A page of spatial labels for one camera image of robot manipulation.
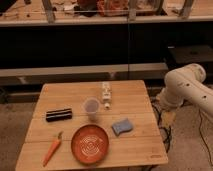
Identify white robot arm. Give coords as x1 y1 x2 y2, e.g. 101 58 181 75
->
158 63 213 118

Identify wooden folding table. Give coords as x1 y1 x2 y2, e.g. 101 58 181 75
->
15 80 168 171

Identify black rectangular case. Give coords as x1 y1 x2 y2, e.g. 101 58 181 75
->
46 108 72 122

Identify blue sponge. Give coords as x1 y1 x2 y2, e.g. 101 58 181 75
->
112 118 133 136

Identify clear plastic cup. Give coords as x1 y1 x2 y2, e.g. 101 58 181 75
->
83 97 100 121

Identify orange toy carrot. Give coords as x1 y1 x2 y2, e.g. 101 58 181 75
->
42 132 62 166

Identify black box on shelf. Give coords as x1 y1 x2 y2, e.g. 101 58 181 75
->
165 45 213 75

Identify white small bottle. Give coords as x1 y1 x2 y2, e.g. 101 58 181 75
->
102 82 111 110

